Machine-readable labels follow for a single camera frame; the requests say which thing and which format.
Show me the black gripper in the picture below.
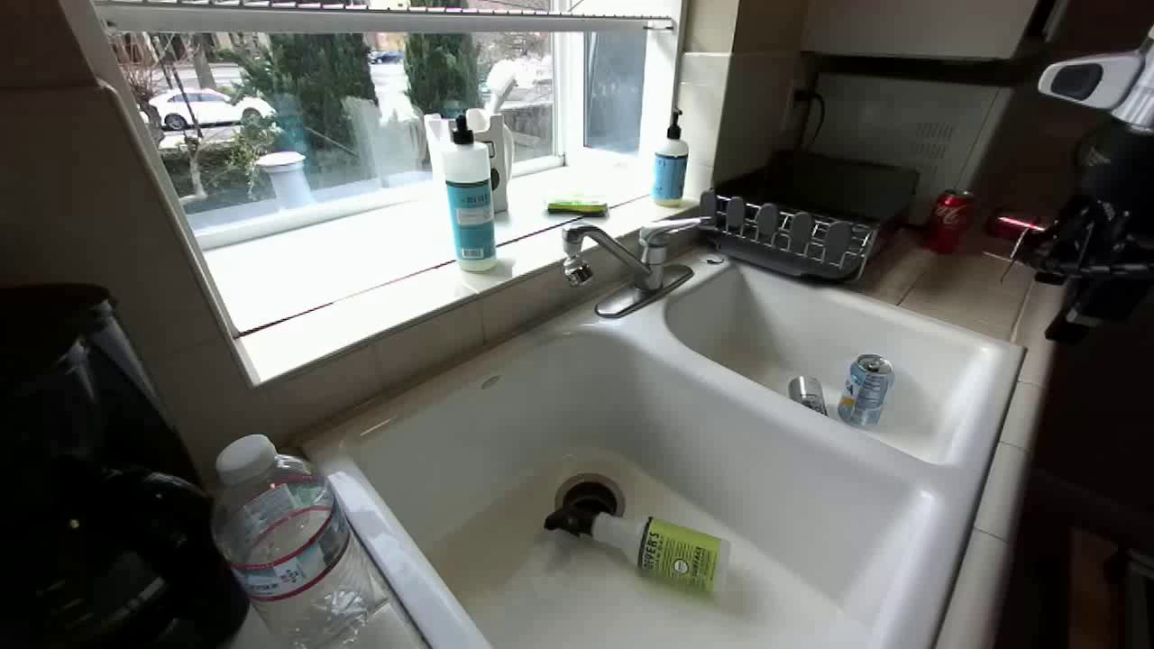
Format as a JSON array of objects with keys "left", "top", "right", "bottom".
[{"left": 1040, "top": 194, "right": 1154, "bottom": 348}]

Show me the white spray bottle green label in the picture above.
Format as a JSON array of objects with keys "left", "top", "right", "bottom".
[{"left": 540, "top": 480, "right": 731, "bottom": 603}]

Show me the white double basin sink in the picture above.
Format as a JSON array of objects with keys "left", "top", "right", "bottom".
[{"left": 298, "top": 247, "right": 1030, "bottom": 649}]

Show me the small soap bottle blue label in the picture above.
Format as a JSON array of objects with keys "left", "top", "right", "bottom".
[{"left": 651, "top": 109, "right": 694, "bottom": 212}]

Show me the chrome sink faucet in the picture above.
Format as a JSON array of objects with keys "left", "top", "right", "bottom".
[{"left": 558, "top": 212, "right": 714, "bottom": 323}]

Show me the black sink drain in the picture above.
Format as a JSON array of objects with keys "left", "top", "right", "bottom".
[{"left": 553, "top": 468, "right": 627, "bottom": 526}]

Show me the tall soap bottle teal label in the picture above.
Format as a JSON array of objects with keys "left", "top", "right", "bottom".
[{"left": 440, "top": 112, "right": 501, "bottom": 277}]

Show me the clear plastic water bottle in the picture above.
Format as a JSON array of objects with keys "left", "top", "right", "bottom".
[{"left": 209, "top": 431, "right": 402, "bottom": 649}]

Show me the red drink can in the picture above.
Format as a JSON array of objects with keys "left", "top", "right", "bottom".
[{"left": 922, "top": 187, "right": 976, "bottom": 260}]

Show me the blue drink can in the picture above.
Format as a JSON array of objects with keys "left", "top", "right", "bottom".
[{"left": 833, "top": 350, "right": 899, "bottom": 434}]

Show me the silver drink can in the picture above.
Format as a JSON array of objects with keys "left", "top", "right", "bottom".
[{"left": 785, "top": 372, "right": 833, "bottom": 420}]

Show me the green sponge cloth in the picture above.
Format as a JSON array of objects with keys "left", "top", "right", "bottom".
[{"left": 544, "top": 194, "right": 614, "bottom": 222}]

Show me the white sill container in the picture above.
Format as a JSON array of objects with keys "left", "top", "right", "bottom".
[{"left": 421, "top": 78, "right": 524, "bottom": 228}]

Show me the white outdoor planter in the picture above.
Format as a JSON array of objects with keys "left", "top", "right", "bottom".
[{"left": 253, "top": 147, "right": 319, "bottom": 212}]

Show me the white parked car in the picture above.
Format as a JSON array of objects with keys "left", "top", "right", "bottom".
[{"left": 140, "top": 82, "right": 283, "bottom": 135}]

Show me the black coffee maker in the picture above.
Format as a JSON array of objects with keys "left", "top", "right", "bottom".
[{"left": 0, "top": 281, "right": 253, "bottom": 649}]

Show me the grey wire dish rack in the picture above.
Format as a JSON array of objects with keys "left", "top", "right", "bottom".
[{"left": 697, "top": 147, "right": 922, "bottom": 288}]

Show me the pale wall cabinet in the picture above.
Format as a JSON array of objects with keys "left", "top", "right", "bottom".
[{"left": 798, "top": 0, "right": 1042, "bottom": 65}]

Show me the white window frame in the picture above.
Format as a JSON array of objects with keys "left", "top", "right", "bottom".
[{"left": 58, "top": 0, "right": 688, "bottom": 255}]

